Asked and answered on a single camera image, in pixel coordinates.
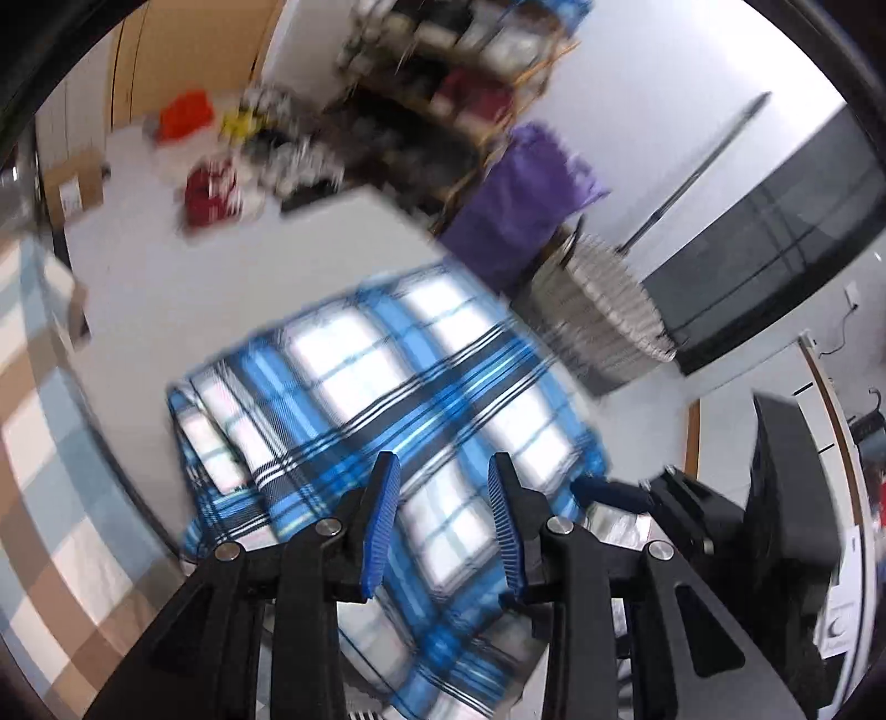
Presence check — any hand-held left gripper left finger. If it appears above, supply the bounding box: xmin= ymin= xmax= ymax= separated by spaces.
xmin=83 ymin=450 xmax=404 ymax=720

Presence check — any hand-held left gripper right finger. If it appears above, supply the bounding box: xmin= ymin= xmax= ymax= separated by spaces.
xmin=486 ymin=452 xmax=810 ymax=720

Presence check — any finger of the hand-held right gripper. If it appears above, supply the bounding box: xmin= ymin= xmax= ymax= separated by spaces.
xmin=571 ymin=467 xmax=747 ymax=556

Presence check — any blue plaid shirt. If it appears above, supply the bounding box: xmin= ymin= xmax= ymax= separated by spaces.
xmin=166 ymin=261 xmax=614 ymax=717

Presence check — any white woven laundry basket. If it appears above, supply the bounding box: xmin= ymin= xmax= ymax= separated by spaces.
xmin=529 ymin=232 xmax=679 ymax=395

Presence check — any black television screen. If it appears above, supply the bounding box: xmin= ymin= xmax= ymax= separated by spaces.
xmin=640 ymin=104 xmax=886 ymax=378

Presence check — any purple cloth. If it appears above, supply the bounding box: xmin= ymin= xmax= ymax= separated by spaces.
xmin=439 ymin=121 xmax=610 ymax=292

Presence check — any white table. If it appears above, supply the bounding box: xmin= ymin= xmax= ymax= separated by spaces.
xmin=59 ymin=183 xmax=614 ymax=720

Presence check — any grey metal pole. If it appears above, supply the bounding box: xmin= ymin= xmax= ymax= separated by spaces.
xmin=616 ymin=92 xmax=772 ymax=251

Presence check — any checked tan blue bed sheet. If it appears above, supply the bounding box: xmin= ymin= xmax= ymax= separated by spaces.
xmin=0 ymin=235 xmax=188 ymax=686

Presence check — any pile of shoes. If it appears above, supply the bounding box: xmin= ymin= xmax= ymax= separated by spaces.
xmin=242 ymin=86 xmax=347 ymax=209

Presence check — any wooden shoe rack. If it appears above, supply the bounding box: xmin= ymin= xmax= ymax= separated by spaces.
xmin=325 ymin=0 xmax=583 ymax=229

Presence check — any yellow toy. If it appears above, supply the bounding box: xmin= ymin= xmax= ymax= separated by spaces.
xmin=220 ymin=107 xmax=260 ymax=140

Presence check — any red plastic bag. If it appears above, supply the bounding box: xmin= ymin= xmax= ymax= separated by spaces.
xmin=156 ymin=89 xmax=215 ymax=143

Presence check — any labelled cardboard box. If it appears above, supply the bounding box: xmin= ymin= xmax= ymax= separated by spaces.
xmin=42 ymin=147 xmax=108 ymax=226

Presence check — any wooden door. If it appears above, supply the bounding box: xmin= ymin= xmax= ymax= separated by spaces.
xmin=107 ymin=0 xmax=288 ymax=129

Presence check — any black cable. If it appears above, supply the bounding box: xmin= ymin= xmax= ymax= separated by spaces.
xmin=818 ymin=284 xmax=864 ymax=357

